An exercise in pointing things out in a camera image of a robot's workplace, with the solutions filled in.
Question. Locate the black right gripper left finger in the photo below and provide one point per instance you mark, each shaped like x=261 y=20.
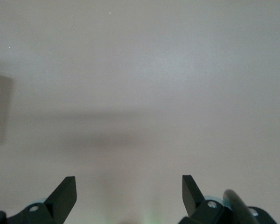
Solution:
x=58 y=203

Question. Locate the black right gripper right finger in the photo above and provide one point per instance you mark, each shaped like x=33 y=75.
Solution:
x=196 y=205

